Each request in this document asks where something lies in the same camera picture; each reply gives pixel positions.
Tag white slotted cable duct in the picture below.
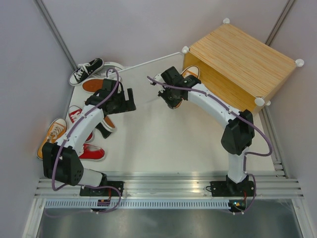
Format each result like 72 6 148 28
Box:
45 198 230 209

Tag white cabinet door panel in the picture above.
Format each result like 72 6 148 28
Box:
119 52 184 74

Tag wooden shoe cabinet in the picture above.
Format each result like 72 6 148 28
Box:
182 18 304 115

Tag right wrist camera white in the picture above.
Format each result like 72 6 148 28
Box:
148 74 165 85

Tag red sneaker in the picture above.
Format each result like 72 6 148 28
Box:
79 143 106 162
68 105 95 143

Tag black sneaker on side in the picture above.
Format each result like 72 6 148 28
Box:
96 116 116 139

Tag overturned grey sneaker orange sole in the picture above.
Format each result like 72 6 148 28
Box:
82 78 104 93

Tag red sneaker upper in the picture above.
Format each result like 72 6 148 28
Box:
68 105 95 143

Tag black sneaker white laces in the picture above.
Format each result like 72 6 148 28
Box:
68 58 104 86

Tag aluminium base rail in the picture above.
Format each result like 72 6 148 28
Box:
34 171 305 199

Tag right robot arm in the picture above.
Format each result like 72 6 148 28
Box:
155 66 255 196

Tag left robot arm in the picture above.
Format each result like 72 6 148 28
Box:
42 79 136 196

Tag red sneaker lower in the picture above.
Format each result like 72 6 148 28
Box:
79 143 106 162

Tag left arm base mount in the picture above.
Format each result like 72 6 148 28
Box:
79 181 124 198

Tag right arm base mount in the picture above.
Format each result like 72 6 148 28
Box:
205 180 255 197

